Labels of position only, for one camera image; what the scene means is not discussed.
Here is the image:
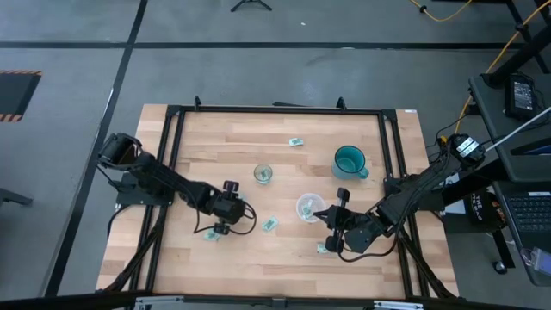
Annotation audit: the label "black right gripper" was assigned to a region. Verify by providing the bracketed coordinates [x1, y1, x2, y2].
[313, 188, 382, 254]

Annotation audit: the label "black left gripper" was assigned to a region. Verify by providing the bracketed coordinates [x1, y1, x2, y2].
[213, 180, 246, 236]

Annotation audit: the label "clear plastic deli container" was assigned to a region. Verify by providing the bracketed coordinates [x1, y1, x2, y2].
[295, 192, 327, 224]

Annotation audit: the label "small clear glass jar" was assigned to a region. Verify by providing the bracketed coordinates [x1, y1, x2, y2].
[253, 164, 274, 185]

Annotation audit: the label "teal enamel mug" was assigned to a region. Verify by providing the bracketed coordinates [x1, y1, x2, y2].
[331, 145, 370, 181]

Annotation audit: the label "black bag with print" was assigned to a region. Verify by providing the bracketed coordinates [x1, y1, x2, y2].
[462, 191, 507, 225]

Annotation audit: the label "black desk surface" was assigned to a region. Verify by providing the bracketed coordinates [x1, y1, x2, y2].
[467, 72, 551, 184]

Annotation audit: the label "dark laptop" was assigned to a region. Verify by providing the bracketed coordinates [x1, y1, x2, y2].
[492, 179, 551, 288]

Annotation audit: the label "clear badge holder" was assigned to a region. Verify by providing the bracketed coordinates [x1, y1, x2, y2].
[519, 245, 551, 276]

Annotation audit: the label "black tripod base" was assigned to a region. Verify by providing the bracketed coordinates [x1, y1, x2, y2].
[230, 0, 273, 13]

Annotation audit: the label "black stand foot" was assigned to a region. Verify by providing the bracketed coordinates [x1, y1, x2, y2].
[0, 187, 34, 208]

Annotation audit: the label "black power adapter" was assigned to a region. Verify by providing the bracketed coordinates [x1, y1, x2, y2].
[504, 73, 538, 121]

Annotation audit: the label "black mat hazard stripes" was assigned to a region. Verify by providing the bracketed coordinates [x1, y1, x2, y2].
[0, 69, 43, 123]

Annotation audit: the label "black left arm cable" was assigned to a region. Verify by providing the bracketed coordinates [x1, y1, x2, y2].
[192, 201, 258, 236]

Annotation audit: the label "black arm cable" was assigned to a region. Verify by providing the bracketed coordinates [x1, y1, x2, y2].
[192, 201, 258, 236]
[337, 227, 404, 264]

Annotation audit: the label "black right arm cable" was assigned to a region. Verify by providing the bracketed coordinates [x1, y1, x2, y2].
[337, 227, 404, 264]

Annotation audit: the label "silver metal bracket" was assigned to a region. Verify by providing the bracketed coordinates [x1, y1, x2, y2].
[372, 300, 425, 310]

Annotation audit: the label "black aluminium table frame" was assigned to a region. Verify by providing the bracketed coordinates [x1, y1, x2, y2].
[95, 95, 460, 302]

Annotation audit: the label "white cable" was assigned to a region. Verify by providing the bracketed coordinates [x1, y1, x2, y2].
[485, 105, 551, 152]

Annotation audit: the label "yellow cable with black connector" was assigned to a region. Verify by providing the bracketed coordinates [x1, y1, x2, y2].
[407, 0, 474, 22]

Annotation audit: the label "black desk leg frame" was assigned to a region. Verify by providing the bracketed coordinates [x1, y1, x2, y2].
[480, 0, 551, 87]

